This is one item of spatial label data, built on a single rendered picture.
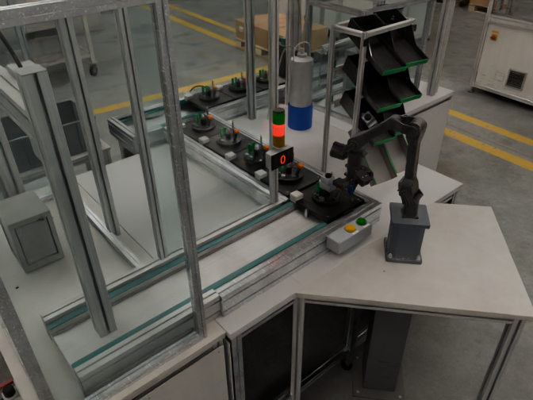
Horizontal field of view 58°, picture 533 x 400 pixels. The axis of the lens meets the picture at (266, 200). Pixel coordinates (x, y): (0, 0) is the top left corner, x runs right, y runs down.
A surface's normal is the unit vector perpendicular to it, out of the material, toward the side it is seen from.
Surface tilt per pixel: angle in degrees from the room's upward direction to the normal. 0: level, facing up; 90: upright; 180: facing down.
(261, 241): 0
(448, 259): 0
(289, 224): 0
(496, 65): 90
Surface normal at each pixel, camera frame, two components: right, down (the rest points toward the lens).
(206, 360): 0.65, 0.42
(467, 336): -0.01, -0.83
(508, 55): -0.80, 0.34
